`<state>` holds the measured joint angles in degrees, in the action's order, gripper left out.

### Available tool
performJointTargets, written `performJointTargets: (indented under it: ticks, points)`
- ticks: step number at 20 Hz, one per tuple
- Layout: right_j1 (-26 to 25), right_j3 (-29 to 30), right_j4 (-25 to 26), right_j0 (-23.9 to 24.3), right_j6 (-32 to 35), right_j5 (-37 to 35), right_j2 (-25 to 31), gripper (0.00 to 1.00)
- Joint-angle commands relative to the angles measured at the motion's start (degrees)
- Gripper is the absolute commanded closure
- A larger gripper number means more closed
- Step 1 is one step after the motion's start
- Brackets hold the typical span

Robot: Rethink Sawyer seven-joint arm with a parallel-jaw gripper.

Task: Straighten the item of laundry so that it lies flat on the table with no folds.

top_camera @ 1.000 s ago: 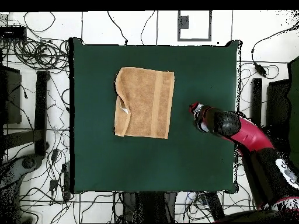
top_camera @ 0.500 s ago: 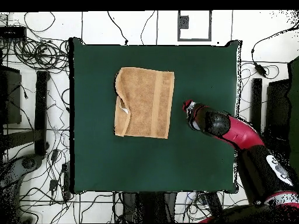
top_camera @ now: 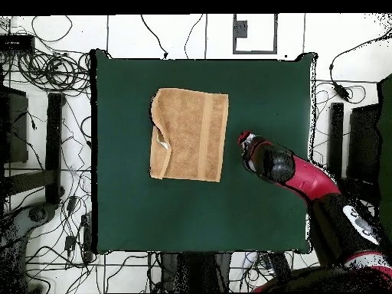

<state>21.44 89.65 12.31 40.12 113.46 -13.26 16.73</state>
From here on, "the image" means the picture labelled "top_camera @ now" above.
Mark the tan terry towel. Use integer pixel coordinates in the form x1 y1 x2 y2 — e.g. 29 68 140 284
149 87 230 184

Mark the black flat device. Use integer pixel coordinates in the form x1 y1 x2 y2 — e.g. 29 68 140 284
0 34 36 53

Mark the dark green table cloth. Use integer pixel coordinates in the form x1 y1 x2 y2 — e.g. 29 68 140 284
90 48 318 255

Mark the black stand bar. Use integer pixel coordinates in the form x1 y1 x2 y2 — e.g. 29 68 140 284
327 102 345 181
44 92 66 205

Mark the grey floor socket box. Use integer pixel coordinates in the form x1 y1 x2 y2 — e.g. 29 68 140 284
233 20 248 39

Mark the black equipment box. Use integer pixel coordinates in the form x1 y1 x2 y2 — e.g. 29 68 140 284
0 85 29 165
347 103 382 185

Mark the black power strip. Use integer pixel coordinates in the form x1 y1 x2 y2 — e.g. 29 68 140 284
269 251 292 276

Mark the dark green hanging cloth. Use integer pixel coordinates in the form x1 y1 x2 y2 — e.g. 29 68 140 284
376 73 392 240

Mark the grey black tripod base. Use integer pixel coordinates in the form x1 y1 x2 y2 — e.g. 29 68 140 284
0 201 57 246

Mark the black cable with adapter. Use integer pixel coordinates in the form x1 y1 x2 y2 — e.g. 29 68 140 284
328 31 392 103

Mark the grey floor hatch frame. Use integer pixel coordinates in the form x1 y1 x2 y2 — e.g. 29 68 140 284
232 13 278 55

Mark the thin black cable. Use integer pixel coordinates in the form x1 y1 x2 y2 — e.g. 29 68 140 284
184 13 204 60
140 14 168 60

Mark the coiled black cable bundle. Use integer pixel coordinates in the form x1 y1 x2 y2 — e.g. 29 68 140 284
18 50 93 93

